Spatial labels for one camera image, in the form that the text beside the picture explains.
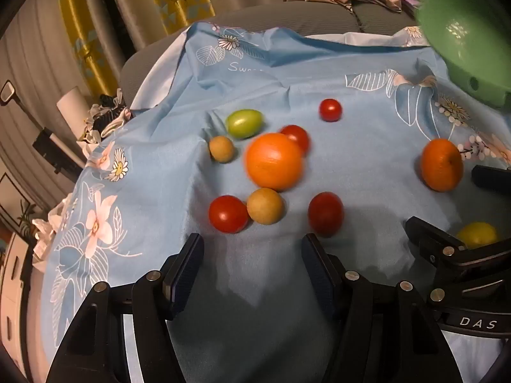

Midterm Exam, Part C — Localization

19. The grey sofa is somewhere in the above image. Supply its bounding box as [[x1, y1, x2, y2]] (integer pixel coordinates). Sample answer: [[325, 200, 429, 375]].
[[119, 0, 424, 108]]

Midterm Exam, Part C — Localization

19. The small mandarin orange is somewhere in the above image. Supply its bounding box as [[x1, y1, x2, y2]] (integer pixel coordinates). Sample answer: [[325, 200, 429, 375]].
[[421, 138, 464, 192]]

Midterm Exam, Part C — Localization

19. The large orange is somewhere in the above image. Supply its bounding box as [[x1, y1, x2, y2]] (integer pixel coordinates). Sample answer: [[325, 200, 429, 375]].
[[244, 132, 305, 192]]

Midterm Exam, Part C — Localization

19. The red cherry tomato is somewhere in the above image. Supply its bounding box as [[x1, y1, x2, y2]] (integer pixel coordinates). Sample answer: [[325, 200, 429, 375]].
[[280, 125, 311, 156], [308, 192, 345, 237], [318, 99, 343, 122], [208, 195, 250, 234]]

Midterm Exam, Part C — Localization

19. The blue floral cloth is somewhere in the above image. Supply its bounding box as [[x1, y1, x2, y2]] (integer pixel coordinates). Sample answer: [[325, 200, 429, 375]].
[[43, 22, 511, 383]]

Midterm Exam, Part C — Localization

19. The white paper roll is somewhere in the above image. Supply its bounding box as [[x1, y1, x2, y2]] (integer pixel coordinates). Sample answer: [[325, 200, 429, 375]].
[[56, 87, 93, 138]]

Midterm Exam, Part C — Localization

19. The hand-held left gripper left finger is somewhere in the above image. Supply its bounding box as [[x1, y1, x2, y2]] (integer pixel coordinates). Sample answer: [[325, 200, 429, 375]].
[[46, 232, 205, 383]]

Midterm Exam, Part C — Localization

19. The black box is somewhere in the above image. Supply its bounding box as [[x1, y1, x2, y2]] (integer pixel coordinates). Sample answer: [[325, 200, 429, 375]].
[[33, 128, 82, 174]]

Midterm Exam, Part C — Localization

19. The black and white lace cloth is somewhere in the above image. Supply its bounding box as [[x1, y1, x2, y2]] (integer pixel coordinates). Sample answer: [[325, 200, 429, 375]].
[[78, 88, 132, 156]]

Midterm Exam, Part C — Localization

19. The potted plant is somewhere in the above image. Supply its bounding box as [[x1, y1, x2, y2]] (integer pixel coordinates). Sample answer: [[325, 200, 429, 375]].
[[17, 203, 41, 240]]

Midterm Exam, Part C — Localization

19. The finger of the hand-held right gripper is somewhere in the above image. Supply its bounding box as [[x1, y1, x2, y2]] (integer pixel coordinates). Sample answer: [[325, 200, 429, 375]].
[[471, 165, 511, 197], [405, 215, 511, 308]]

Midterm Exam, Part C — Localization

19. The green tomato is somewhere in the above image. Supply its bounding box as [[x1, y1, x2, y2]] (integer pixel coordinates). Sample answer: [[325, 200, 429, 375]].
[[226, 109, 264, 140]]

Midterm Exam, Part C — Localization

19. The tan round longan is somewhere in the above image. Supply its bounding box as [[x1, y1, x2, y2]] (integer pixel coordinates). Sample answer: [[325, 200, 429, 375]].
[[247, 188, 285, 225], [209, 136, 235, 163]]

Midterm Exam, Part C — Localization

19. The white cabinet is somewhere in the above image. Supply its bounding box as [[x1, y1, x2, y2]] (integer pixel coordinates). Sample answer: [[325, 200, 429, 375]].
[[0, 231, 34, 344]]

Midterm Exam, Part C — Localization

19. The yellow tomato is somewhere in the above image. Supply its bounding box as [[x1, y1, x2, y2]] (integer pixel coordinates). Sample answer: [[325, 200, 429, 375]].
[[456, 222, 499, 249]]

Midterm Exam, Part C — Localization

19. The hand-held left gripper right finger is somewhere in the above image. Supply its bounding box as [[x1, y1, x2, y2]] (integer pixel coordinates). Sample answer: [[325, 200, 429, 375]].
[[301, 232, 466, 383]]

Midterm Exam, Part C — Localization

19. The green plastic bowl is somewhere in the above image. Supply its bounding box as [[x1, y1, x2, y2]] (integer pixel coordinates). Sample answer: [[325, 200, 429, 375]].
[[415, 0, 511, 106]]

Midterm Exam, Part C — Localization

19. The yellow patterned curtain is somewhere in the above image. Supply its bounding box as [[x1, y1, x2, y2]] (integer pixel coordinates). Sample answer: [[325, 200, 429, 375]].
[[56, 0, 218, 94]]

